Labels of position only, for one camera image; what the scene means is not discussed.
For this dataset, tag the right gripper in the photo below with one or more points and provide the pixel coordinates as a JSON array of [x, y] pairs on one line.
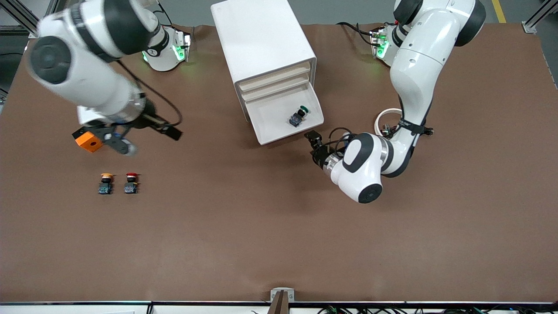
[[149, 119]]

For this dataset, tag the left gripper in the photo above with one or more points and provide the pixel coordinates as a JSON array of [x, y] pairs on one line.
[[321, 155]]

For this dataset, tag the green push button switch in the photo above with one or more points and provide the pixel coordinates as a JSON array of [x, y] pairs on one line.
[[296, 118]]

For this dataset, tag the beige cabinet drawer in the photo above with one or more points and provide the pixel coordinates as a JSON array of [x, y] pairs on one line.
[[274, 77], [266, 89], [274, 124]]

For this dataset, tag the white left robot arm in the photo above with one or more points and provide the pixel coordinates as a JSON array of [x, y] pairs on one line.
[[414, 65]]

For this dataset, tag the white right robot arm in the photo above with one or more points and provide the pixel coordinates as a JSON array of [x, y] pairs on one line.
[[87, 83]]

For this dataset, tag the white drawer cabinet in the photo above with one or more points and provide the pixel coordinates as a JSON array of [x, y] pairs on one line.
[[261, 39]]

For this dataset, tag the brown electrical component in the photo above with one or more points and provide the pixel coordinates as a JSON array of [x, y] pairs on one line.
[[386, 130]]

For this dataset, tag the white curved plastic part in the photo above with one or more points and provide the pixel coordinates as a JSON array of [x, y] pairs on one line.
[[383, 112]]

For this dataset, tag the brown paper table cover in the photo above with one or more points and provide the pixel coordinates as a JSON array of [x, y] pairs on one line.
[[279, 218]]

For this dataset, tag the small black electrical component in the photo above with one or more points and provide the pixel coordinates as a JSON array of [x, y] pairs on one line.
[[429, 130]]

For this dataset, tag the brown mounting bar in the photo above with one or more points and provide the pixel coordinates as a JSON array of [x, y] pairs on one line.
[[279, 305]]

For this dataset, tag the red push button switch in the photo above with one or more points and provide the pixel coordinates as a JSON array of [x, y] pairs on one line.
[[130, 188]]

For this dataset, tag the orange button enclosure box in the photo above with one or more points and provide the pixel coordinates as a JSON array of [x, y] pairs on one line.
[[89, 144]]

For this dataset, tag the yellow push button switch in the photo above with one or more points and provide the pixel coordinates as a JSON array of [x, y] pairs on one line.
[[104, 188]]

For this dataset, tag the grey metal table bracket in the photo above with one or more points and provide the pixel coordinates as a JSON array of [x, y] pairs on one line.
[[282, 294]]

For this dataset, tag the upright aluminium frame profile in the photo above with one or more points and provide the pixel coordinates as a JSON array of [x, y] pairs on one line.
[[51, 5]]

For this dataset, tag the slanted aluminium frame profile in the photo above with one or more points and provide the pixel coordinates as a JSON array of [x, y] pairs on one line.
[[19, 19]]

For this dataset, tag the white table edge rail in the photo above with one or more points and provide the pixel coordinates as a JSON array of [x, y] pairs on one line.
[[65, 309]]

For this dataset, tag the aluminium frame profile with foot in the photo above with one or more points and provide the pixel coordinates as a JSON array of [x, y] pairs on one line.
[[534, 24]]

